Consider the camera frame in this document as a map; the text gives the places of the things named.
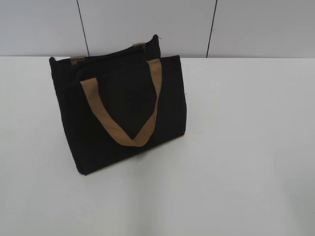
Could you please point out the black tote bag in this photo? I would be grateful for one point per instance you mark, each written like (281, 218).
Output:
(118, 105)

